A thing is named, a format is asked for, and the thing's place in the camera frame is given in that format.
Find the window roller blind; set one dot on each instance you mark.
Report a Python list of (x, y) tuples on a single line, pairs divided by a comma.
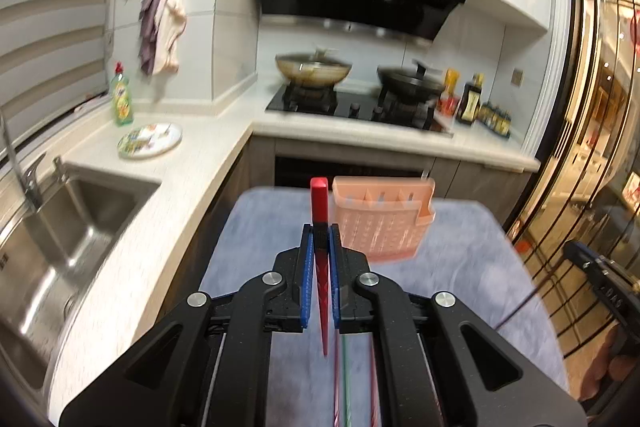
[(52, 60)]

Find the pink hanging towel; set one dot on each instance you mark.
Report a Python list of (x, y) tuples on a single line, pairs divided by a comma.
[(170, 24)]

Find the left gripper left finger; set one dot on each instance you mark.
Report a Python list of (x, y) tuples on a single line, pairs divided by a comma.
[(291, 309)]

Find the black wok with lid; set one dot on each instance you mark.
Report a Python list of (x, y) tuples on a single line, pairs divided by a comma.
[(409, 86)]

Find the glass sliding door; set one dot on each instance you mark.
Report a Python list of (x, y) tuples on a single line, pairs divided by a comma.
[(589, 189)]

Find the chrome sink faucet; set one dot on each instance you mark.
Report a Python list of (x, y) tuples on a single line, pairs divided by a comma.
[(27, 178)]

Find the built-in black oven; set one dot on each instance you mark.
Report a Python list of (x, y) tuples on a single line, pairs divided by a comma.
[(297, 172)]

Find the green dish soap bottle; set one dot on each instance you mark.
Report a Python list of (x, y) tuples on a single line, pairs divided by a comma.
[(120, 96)]

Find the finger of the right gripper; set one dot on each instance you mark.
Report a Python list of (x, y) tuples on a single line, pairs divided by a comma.
[(583, 258)]

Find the bright red chopstick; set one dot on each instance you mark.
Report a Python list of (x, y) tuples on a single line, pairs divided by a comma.
[(319, 193)]

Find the black gas hob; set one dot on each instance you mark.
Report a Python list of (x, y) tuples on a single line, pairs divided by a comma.
[(384, 108)]

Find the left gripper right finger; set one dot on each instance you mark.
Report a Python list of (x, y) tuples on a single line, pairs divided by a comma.
[(350, 311)]

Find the dark soy sauce bottle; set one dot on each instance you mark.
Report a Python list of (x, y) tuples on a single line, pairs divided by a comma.
[(470, 101)]

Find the maroon chopstick on cloth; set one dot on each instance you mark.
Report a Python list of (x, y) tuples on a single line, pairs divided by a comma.
[(373, 387)]

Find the patterned round plate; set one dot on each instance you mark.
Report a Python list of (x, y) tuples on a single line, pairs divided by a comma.
[(149, 141)]

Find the green chopstick on cloth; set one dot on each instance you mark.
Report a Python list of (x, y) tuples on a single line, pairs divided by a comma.
[(346, 387)]

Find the purple hanging cloth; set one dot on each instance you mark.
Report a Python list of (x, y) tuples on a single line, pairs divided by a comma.
[(148, 35)]

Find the beige wok with lid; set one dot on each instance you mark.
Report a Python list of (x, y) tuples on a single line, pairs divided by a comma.
[(316, 70)]

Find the stainless steel sink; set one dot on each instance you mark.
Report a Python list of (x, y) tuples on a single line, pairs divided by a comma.
[(50, 258)]

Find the red chopstick on cloth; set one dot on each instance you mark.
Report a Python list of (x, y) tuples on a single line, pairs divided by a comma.
[(336, 381)]

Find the pink perforated utensil holder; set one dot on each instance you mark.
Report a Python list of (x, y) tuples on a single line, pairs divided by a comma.
[(383, 218)]

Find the dark red chopstick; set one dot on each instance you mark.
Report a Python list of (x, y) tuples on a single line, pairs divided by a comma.
[(517, 309)]

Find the spice jar rack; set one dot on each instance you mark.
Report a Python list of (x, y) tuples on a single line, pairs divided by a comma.
[(495, 119)]

